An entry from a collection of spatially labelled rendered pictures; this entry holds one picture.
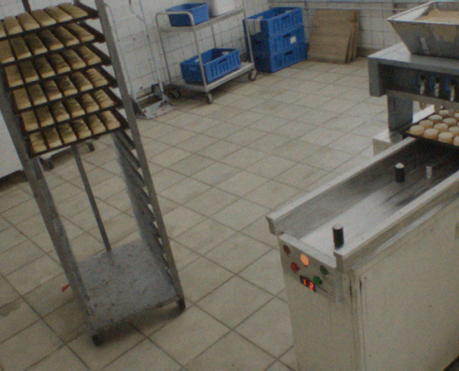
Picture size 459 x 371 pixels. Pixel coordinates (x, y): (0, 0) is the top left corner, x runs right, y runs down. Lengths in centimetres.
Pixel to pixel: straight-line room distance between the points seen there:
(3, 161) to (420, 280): 367
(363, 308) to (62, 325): 181
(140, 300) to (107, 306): 17
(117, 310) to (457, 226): 162
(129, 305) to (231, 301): 51
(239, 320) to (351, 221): 111
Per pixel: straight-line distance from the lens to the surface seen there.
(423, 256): 177
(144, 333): 273
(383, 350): 182
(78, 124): 238
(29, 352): 293
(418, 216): 168
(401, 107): 229
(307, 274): 164
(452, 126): 215
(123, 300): 273
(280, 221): 167
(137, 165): 231
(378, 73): 212
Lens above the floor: 177
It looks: 28 degrees down
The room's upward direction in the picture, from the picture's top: 11 degrees counter-clockwise
